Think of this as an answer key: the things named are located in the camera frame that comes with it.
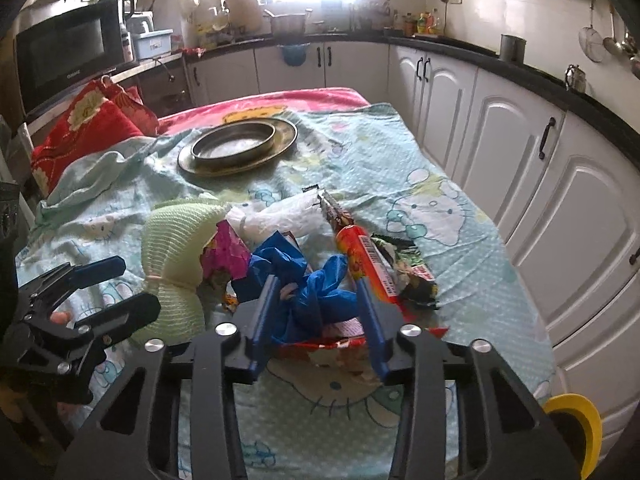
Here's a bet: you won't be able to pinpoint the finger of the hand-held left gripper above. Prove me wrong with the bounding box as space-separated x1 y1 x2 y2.
50 291 162 351
17 255 127 311

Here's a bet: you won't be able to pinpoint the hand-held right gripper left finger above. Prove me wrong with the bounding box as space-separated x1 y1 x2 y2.
55 274 283 480

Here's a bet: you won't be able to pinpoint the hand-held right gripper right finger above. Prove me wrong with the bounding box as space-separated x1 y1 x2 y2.
352 277 583 480

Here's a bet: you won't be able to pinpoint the blue plastic bag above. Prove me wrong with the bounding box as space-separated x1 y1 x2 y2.
232 232 361 346

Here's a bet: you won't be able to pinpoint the pink foil wrapper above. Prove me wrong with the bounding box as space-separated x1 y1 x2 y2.
200 220 252 281

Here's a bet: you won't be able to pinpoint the green foam net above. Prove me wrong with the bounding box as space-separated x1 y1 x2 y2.
141 200 233 346

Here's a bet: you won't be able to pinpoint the white plastic bag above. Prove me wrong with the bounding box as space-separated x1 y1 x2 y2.
225 195 333 251

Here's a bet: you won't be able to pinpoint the yellow-rimmed black bin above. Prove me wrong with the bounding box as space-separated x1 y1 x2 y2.
544 394 603 480

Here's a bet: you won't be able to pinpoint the dark green snack packet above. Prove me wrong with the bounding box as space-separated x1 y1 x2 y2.
372 234 441 310

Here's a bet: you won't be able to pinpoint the red tube-shaped packet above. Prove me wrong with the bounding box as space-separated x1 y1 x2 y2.
334 225 401 306

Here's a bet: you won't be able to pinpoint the dark narrow foil wrapper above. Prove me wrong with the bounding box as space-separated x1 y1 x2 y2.
302 185 356 228

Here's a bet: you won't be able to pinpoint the red floral pillow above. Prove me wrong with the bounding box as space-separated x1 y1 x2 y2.
31 76 160 196

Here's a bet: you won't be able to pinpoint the steel dish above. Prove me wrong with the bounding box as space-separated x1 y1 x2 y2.
191 122 277 168

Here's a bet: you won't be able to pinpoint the brass plate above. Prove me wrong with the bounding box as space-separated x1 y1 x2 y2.
177 117 298 177

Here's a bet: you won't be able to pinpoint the pink blanket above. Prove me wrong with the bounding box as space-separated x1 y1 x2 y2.
157 86 371 136

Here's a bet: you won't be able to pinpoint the black microwave oven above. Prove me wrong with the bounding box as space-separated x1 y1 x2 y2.
14 2 132 111

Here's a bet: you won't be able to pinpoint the blue-lidded plastic box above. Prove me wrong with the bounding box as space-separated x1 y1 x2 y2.
134 30 175 60

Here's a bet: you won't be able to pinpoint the white kitchen cabinets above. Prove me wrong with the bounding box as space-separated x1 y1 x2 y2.
185 40 640 461

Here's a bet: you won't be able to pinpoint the blue plastic bowl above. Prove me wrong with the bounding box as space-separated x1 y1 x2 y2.
282 45 311 67

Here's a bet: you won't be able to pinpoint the steel cooking pot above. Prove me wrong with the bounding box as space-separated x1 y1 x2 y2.
264 9 313 37

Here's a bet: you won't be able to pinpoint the white plastic jug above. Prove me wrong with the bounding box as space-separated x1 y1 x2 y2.
217 0 262 32

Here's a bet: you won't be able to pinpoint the black kitchen countertop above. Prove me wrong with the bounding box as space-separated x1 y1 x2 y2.
182 32 640 136

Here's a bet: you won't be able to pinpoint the row of condiment bottles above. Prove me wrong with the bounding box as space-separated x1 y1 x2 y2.
392 10 447 37

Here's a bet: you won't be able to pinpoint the steel cup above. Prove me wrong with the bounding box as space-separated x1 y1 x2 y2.
500 34 527 63

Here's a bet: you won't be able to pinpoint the small steel canister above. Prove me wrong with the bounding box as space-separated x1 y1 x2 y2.
565 64 588 93

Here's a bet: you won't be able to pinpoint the hanging steel ladle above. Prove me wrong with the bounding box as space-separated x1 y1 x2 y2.
602 5 623 56

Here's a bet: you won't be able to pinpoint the hanging wire strainer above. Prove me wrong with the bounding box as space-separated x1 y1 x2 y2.
579 0 607 63

